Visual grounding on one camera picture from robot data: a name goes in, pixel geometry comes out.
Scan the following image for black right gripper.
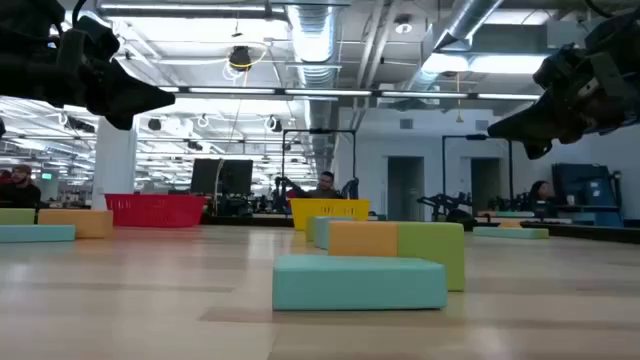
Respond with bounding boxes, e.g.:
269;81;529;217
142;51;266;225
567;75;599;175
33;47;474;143
487;43;640;161

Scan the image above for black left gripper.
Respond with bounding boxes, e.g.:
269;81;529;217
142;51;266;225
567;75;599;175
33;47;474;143
57;15;176;132

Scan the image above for long orange foam block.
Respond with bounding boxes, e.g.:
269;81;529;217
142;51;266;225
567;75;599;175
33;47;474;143
327;220;400;258
37;208;114;240

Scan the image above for small green foam cube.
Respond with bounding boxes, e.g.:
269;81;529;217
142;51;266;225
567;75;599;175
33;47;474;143
0;208;37;227
396;221;467;293

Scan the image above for long blue foam block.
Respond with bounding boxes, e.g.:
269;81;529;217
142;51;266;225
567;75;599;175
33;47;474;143
0;224;77;245
271;254;449;312

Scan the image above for green foam block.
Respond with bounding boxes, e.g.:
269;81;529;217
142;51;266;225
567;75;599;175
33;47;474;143
305;215;321;244

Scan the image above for small blue foam cube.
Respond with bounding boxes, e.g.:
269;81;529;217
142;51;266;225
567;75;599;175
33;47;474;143
313;215;355;251

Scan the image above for person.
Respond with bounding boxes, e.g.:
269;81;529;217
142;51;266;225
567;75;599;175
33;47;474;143
527;179;557;207
0;163;43;209
299;170;346;200

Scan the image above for white building column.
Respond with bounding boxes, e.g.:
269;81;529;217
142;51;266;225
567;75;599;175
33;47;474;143
91;116;139;211

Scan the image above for blue equipment cabinet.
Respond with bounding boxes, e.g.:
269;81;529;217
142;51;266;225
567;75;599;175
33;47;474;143
551;162;625;228

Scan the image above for grey door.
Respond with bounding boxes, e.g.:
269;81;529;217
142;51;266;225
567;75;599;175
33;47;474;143
386;155;426;222
469;157;503;211

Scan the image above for black computer monitor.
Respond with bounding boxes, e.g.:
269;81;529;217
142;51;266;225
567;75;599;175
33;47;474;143
189;158;225;196
219;159;255;197

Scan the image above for red plastic basket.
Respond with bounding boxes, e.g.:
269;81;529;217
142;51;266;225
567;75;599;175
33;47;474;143
104;193;208;229

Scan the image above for overhead LED light bar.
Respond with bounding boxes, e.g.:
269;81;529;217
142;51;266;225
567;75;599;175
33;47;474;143
158;85;543;102

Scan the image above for yellow plastic basket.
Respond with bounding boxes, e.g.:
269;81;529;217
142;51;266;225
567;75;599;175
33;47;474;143
289;197;372;232

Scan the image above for black background station frame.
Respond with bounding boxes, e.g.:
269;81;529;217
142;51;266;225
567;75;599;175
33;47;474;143
441;133;515;201
280;128;358;201

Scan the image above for black overhead camera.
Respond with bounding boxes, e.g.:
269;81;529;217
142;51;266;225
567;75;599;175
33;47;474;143
228;45;253;72

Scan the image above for silver ventilation duct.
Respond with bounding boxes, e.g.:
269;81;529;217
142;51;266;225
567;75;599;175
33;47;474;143
285;0;337;171
407;0;506;91

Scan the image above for black aluminium table frame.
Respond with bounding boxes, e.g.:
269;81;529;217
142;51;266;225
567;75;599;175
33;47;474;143
199;212;640;246

